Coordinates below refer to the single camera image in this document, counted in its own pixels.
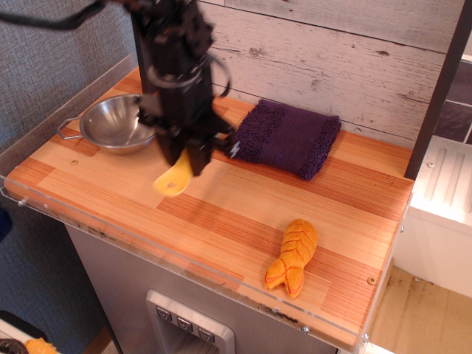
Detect silver toy fridge cabinet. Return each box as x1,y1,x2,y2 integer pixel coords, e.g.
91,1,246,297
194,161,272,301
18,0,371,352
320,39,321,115
66,226,337,353

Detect orange plush shrimp toy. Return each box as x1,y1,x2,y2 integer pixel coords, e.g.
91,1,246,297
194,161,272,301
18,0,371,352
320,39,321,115
264,219,318,299

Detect yellow brush white bristles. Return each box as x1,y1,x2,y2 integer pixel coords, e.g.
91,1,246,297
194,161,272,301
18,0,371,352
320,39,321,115
153,149,193,197

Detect dark right vertical post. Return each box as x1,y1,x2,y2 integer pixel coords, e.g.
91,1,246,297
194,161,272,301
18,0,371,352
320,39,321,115
404,0,471,180

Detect clear acrylic edge guard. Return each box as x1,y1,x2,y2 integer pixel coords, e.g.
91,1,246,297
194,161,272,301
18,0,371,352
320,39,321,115
5,166,412,353

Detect dark vertical post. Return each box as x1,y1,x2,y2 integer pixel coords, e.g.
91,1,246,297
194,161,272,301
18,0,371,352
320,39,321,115
404,0,471,180
131,15,157,94

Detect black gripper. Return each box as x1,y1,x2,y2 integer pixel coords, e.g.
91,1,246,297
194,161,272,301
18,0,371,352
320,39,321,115
138,73,239,176

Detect silver dispenser panel with buttons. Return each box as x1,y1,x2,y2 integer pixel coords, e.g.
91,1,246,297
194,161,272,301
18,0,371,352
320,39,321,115
146,290,236,353

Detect white toy sink unit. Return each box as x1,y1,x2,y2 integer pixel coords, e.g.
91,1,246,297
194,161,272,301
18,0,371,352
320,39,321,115
393,136,471,296

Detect purple folded napkin towel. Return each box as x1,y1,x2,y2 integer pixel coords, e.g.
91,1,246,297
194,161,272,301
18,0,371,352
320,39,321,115
233,100,341,181

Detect orange plush toy corner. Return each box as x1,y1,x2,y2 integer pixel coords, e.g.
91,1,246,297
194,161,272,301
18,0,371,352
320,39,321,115
24,338,58,354

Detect steel bowl with handles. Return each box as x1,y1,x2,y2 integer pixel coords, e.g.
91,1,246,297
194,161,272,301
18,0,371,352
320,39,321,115
57,94,156,155

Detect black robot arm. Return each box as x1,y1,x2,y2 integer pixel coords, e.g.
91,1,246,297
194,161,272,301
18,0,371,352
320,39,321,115
122,1,237,176

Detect dark left vertical post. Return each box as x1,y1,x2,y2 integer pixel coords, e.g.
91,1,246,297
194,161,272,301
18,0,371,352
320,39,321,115
131,15,157,94

